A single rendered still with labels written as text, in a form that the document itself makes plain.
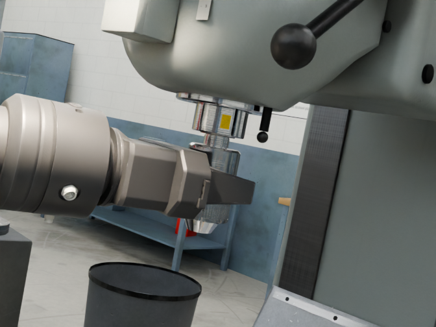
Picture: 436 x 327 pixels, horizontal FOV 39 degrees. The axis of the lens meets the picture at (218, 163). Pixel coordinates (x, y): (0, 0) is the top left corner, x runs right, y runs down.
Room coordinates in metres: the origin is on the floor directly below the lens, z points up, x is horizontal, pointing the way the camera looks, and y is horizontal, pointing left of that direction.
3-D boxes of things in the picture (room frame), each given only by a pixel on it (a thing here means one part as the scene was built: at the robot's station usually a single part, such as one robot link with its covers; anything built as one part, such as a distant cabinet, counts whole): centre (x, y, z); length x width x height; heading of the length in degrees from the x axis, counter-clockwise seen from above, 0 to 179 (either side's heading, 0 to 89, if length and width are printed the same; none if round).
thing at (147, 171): (0.50, 0.08, 1.23); 0.13 x 0.12 x 0.10; 30
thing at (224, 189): (0.52, -0.01, 1.24); 0.06 x 0.02 x 0.03; 120
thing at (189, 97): (0.55, 0.01, 1.31); 0.09 x 0.09 x 0.01
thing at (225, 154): (0.55, 0.01, 1.26); 0.05 x 0.05 x 0.01
